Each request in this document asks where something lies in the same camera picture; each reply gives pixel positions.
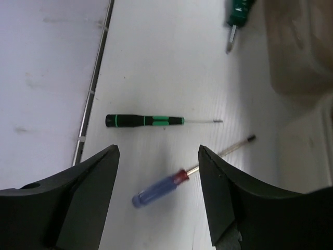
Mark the thin black precision screwdriver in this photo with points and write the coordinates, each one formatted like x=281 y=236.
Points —
x=133 y=121

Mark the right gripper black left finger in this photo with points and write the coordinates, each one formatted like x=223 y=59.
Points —
x=65 y=211

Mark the stubby green screwdriver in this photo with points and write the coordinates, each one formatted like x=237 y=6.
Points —
x=238 y=17

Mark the red blue handled screwdriver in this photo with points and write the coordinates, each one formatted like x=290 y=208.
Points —
x=171 y=182

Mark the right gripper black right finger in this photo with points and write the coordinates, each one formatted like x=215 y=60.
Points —
x=246 y=213

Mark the beige toolbox with clear lid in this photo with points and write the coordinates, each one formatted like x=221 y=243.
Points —
x=299 y=42

